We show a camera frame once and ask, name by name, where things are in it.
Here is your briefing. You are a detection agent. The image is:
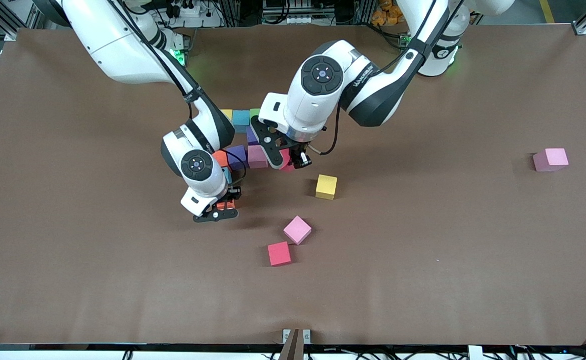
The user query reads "red foam cube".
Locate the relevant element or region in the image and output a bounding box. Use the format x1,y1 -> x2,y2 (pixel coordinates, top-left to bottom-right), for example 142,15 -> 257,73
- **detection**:
267,241 -> 292,267
278,149 -> 296,174

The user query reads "pink foam cube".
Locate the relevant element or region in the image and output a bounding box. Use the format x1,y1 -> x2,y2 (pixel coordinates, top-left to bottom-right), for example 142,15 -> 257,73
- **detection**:
283,215 -> 312,246
247,145 -> 270,170

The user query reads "white power strip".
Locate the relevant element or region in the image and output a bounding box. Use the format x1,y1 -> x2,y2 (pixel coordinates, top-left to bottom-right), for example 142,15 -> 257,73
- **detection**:
165,0 -> 223,28
263,0 -> 368,26

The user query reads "pile of orange packets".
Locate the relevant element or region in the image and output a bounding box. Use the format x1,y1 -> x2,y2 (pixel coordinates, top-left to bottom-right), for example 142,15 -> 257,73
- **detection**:
372,0 -> 406,27

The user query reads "pale mauve foam cube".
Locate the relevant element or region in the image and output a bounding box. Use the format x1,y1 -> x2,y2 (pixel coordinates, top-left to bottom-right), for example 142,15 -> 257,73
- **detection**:
532,148 -> 569,173

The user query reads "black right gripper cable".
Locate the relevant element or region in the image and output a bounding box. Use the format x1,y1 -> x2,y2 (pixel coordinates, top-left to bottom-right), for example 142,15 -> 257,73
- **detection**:
225,150 -> 247,187

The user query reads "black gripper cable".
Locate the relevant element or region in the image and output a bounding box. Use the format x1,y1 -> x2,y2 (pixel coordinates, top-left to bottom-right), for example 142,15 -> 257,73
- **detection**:
307,105 -> 342,156
225,150 -> 247,187

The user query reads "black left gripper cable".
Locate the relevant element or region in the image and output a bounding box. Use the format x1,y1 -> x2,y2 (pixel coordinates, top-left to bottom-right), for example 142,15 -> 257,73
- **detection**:
307,105 -> 342,156

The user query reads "small metal bracket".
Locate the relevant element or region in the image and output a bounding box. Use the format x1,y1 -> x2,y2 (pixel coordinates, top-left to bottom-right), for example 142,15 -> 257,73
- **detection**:
282,328 -> 311,345

